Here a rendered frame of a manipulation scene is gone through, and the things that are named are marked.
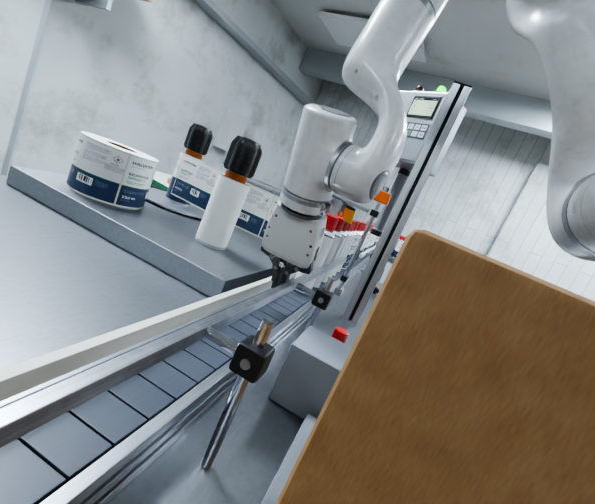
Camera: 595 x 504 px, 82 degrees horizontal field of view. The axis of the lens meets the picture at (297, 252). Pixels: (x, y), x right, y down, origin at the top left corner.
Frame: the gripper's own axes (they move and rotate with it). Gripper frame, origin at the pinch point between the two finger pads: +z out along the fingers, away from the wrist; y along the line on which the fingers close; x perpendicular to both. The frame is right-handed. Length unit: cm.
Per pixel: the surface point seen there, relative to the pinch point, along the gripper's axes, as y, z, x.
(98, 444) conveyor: -3.4, -8.7, 42.3
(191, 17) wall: 263, -36, -285
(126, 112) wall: 270, 59, -214
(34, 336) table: 16.6, -0.5, 34.6
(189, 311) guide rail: 3.1, -5.4, 23.5
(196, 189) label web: 51, 11, -40
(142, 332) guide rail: 3.1, -7.9, 31.5
